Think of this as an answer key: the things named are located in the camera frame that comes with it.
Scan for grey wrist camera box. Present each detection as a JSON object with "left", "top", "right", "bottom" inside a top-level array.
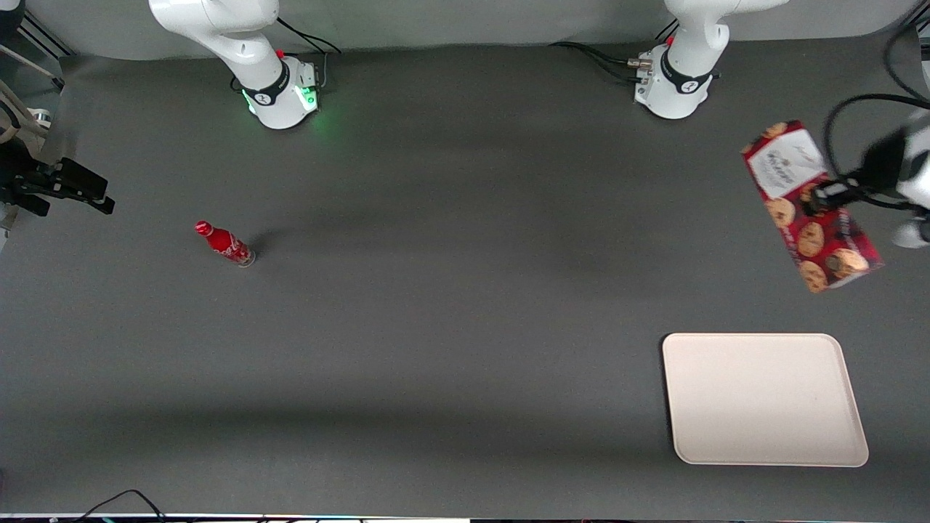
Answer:
[{"left": 891, "top": 218, "right": 930, "bottom": 250}]

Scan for beige strap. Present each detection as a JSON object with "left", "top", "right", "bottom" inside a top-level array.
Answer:
[{"left": 0, "top": 78, "right": 36, "bottom": 146}]

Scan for metal frame bars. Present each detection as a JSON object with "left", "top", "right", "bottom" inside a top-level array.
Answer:
[{"left": 0, "top": 10, "right": 75, "bottom": 92}]

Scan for black looping wrist cable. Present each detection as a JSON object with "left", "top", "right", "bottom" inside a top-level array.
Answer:
[{"left": 823, "top": 20, "right": 930, "bottom": 213}]

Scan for beige plastic tray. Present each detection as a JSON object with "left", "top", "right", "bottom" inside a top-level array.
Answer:
[{"left": 661, "top": 333, "right": 870, "bottom": 468}]

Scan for black arm base cables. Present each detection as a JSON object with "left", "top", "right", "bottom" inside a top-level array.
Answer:
[
  {"left": 230, "top": 17, "right": 342, "bottom": 94},
  {"left": 548, "top": 20, "right": 679, "bottom": 83}
]

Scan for thin black cable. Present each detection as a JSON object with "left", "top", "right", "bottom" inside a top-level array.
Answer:
[{"left": 71, "top": 489, "right": 169, "bottom": 523}]

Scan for red cola bottle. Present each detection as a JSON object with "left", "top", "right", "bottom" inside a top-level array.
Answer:
[{"left": 194, "top": 220, "right": 256, "bottom": 268}]

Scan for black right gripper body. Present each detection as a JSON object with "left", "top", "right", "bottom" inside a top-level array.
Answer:
[{"left": 0, "top": 138, "right": 60, "bottom": 198}]

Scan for red cookie box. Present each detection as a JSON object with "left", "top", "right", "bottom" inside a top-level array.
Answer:
[{"left": 740, "top": 120, "right": 885, "bottom": 294}]

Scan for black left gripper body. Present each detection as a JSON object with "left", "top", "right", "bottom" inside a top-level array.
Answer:
[{"left": 857, "top": 133, "right": 910, "bottom": 198}]

